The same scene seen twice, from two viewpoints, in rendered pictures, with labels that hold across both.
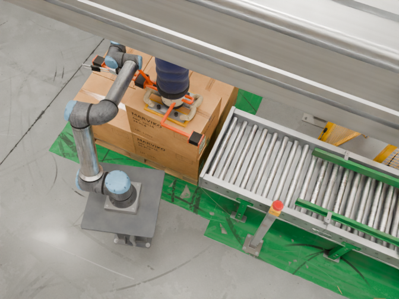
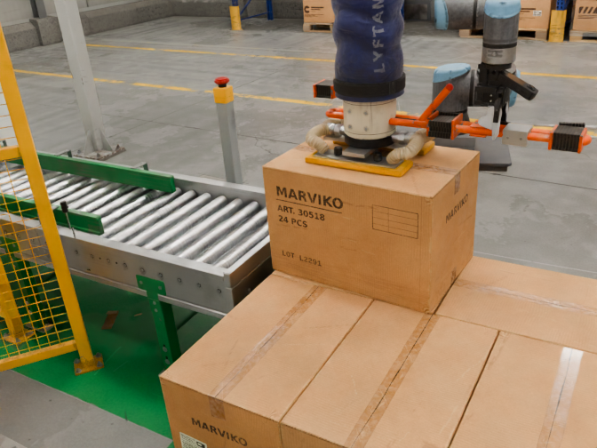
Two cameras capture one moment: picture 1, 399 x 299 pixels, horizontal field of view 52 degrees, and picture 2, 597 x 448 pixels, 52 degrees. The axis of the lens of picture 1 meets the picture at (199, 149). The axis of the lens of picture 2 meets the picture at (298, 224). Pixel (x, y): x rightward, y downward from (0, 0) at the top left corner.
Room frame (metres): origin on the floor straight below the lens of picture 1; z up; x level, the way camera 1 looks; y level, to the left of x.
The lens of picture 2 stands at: (3.54, 0.38, 1.66)
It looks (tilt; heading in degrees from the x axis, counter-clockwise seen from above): 27 degrees down; 193
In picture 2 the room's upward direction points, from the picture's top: 4 degrees counter-clockwise
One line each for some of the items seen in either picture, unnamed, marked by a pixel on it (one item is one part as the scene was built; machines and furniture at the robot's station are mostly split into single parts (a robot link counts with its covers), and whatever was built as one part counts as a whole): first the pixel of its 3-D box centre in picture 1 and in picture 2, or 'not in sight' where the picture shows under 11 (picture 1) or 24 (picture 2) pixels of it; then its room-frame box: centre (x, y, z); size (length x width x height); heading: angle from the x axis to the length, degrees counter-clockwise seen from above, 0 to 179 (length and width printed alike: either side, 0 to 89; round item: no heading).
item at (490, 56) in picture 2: not in sight; (498, 54); (1.77, 0.59, 1.29); 0.10 x 0.09 x 0.05; 159
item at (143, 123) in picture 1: (174, 114); (371, 212); (1.66, 0.22, 0.74); 0.60 x 0.40 x 0.40; 67
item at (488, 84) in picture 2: not in sight; (494, 84); (1.77, 0.58, 1.21); 0.09 x 0.08 x 0.12; 69
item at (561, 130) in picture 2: (100, 61); (567, 139); (1.85, 0.77, 1.08); 0.08 x 0.07 x 0.05; 69
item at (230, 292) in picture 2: (217, 147); (282, 260); (1.54, -0.14, 0.47); 0.70 x 0.03 x 0.15; 161
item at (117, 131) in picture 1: (159, 99); (421, 383); (2.05, 0.40, 0.34); 1.20 x 1.00 x 0.40; 71
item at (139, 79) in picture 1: (142, 80); (444, 124); (1.72, 0.45, 1.08); 0.10 x 0.08 x 0.06; 159
